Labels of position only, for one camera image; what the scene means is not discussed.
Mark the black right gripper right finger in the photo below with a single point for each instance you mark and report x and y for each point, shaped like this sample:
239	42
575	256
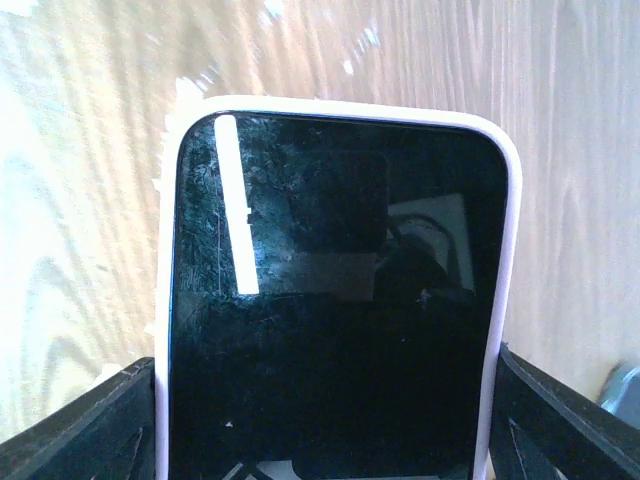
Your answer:
542	429

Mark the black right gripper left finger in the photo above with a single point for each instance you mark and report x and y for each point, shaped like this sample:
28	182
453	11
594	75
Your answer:
106	433

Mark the phone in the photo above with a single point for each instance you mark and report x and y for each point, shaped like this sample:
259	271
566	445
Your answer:
331	291

